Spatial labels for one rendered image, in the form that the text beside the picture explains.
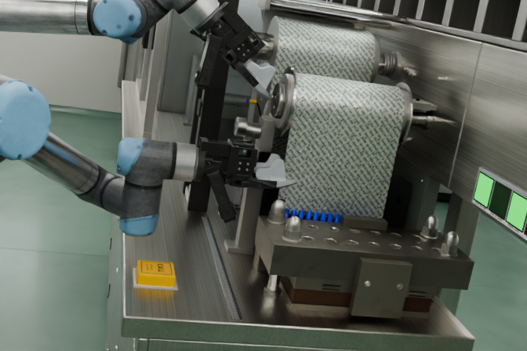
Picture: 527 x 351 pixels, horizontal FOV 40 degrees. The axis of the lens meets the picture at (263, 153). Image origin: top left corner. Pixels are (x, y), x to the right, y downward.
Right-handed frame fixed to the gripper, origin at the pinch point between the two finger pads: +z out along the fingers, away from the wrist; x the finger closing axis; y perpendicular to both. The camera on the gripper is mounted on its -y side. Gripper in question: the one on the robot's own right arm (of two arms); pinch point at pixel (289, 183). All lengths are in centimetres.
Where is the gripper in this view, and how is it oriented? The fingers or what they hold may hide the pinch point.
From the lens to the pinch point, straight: 151.0
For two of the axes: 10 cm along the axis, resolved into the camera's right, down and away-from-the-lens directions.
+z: 9.7, 1.1, 2.2
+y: 1.6, -9.6, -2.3
